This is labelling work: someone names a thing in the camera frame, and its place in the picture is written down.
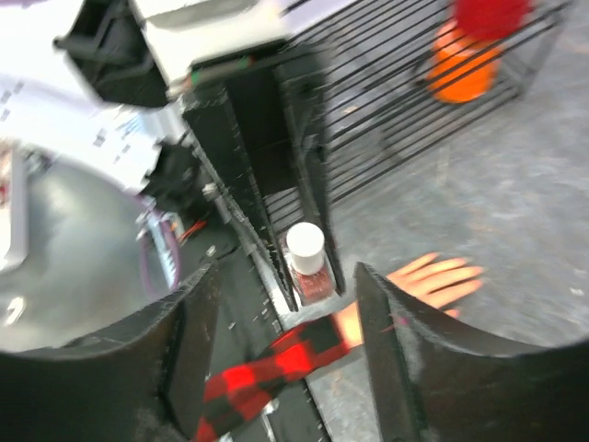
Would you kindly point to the white nail polish cap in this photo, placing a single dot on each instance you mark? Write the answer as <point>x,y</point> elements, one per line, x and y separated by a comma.
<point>305,242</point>

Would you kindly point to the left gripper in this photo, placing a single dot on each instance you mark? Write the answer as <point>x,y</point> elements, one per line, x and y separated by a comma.
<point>247,148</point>

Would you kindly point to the mannequin hand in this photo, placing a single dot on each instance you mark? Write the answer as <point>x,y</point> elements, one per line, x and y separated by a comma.
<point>438,284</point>

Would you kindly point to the orange mug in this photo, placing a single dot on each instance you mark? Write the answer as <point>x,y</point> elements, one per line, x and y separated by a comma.
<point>462,69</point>

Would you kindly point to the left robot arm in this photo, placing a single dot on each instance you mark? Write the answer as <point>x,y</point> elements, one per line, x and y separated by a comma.
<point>148,152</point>

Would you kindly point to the red cup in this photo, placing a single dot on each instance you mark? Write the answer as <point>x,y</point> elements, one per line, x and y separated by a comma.
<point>490,20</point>

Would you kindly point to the red plaid sleeve forearm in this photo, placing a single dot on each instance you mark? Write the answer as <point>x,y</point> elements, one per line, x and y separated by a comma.
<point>239,393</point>

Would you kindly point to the aluminium cable rail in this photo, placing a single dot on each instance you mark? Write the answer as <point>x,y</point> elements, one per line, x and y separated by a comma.
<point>168,251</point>

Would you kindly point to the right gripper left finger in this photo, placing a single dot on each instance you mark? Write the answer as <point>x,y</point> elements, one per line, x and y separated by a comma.
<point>139,379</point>

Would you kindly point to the black wire rack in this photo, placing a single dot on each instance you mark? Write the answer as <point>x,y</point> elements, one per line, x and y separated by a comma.
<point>381,113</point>

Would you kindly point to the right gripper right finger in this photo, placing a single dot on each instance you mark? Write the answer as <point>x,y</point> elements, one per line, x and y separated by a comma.
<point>435,378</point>

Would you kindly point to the glitter nail polish bottle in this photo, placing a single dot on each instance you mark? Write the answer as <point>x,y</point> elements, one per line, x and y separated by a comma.
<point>313,288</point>

